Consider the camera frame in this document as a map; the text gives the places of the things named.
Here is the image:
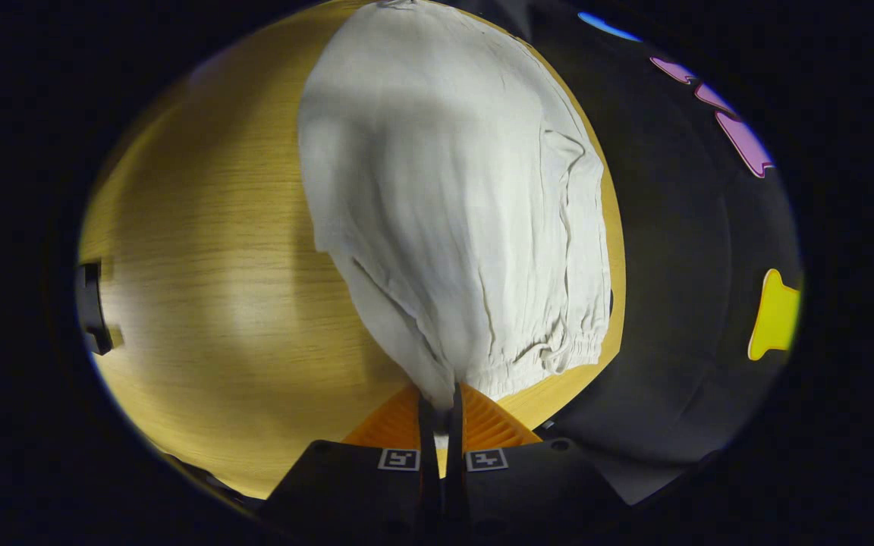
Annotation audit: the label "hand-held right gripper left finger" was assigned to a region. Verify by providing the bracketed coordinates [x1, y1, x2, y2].
[259, 383, 442, 544]

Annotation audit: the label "black backdrop cloth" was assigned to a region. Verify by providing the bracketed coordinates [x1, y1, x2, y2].
[437, 0, 803, 505]

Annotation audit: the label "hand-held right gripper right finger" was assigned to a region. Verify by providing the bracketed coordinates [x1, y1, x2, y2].
[443, 381, 635, 544]

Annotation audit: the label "white jeans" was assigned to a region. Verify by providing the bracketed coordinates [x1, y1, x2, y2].
[297, 0, 612, 410]

